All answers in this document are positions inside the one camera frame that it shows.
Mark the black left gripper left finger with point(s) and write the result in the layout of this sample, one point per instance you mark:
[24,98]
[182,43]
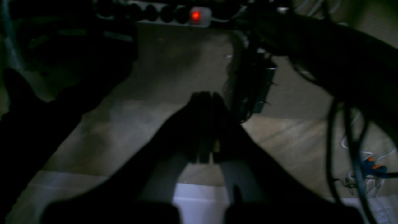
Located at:
[141,191]

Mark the black power strip red switch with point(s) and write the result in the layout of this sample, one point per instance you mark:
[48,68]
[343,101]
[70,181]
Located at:
[170,14]

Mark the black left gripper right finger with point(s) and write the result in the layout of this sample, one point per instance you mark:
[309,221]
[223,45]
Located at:
[260,190]

